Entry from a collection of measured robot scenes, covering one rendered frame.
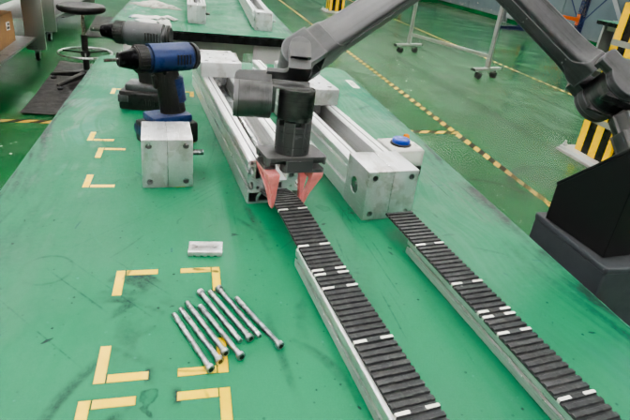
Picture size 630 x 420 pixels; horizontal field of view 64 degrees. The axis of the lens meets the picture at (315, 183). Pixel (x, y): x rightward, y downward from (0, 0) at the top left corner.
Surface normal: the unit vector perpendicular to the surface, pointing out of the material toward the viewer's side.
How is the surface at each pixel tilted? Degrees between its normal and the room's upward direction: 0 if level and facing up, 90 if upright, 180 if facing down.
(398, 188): 90
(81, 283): 0
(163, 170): 90
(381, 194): 90
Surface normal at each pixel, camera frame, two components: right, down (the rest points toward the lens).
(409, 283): 0.11, -0.90
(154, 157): 0.29, 0.44
